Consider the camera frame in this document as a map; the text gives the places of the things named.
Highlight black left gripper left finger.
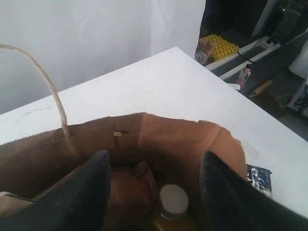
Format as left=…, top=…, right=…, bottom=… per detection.
left=0, top=151, right=111, bottom=231

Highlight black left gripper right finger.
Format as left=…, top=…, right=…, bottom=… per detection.
left=199, top=151, right=308, bottom=231

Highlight long noodle package black ends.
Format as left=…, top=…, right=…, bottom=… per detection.
left=246, top=165, right=272, bottom=199

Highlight yellow grain bottle white cap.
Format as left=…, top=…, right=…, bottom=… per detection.
left=153, top=184, right=196, bottom=231

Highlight brown pouch with orange label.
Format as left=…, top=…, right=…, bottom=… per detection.
left=103, top=161, right=157, bottom=231

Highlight cardboard tube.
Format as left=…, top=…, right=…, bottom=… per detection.
left=249, top=80, right=272, bottom=97

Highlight pink white spray bottle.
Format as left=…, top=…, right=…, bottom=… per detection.
left=236, top=64, right=251, bottom=88

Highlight stuffed toy figure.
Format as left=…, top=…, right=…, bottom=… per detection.
left=194, top=39, right=216, bottom=65

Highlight yellow egg tray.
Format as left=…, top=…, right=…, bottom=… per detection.
left=202, top=34, right=240, bottom=61

